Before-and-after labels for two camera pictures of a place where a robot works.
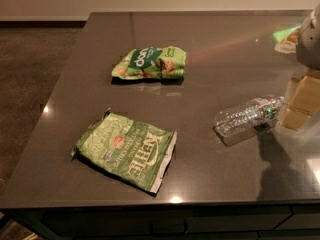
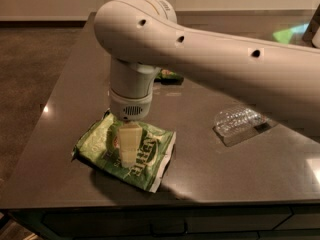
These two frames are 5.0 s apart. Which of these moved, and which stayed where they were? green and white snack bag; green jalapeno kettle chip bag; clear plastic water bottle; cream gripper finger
Moved: cream gripper finger
Stayed: clear plastic water bottle; green and white snack bag; green jalapeno kettle chip bag
